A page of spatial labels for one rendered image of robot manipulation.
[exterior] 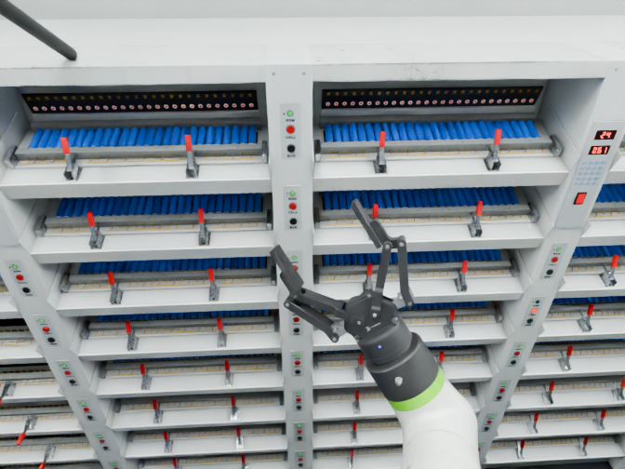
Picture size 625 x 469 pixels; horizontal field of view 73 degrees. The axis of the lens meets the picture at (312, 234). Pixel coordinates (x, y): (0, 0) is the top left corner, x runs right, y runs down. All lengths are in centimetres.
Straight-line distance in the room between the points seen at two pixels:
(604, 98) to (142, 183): 102
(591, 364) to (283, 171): 128
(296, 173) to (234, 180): 14
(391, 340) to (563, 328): 103
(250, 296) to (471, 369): 80
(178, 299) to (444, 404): 81
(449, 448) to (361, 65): 68
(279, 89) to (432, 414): 65
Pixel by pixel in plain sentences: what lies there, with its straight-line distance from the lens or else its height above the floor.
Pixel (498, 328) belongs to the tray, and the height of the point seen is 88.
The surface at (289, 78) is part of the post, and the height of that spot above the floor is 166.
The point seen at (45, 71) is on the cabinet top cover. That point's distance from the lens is 101.
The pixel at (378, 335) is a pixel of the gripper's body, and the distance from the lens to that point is 61.
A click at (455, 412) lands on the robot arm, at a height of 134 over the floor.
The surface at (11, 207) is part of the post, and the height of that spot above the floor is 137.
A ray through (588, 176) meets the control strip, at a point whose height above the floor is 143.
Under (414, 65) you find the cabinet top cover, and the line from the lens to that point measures 93.
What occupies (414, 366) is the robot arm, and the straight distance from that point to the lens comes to 63.
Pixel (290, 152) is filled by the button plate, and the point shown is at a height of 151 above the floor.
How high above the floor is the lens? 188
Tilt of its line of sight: 34 degrees down
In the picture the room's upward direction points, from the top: straight up
